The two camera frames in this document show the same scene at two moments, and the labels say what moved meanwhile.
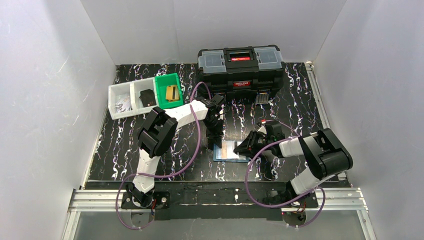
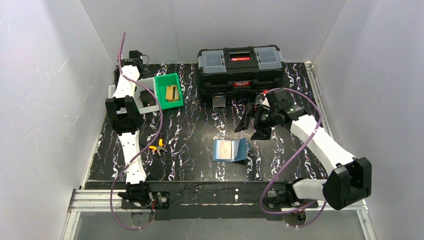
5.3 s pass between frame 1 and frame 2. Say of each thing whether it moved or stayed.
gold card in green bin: stayed
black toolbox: stayed
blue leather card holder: moved
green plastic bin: stayed
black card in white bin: stayed
